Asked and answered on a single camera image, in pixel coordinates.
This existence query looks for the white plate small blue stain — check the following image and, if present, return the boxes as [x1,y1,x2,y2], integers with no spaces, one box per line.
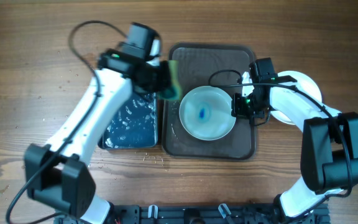
[179,86,236,141]

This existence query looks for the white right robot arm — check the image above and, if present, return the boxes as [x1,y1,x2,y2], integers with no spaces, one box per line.
[232,58,358,223]

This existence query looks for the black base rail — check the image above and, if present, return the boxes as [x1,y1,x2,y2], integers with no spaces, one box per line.
[53,203,331,224]

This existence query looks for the black water tray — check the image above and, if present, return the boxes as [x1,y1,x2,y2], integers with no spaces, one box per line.
[98,93,158,150]

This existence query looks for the brown plastic tray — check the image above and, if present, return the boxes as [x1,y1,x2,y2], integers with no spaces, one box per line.
[161,42,257,161]

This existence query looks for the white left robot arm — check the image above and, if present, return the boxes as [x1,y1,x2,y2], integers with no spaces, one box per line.
[22,23,181,223]

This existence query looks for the green yellow sponge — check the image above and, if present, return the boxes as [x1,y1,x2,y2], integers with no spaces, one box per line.
[158,60,182,101]

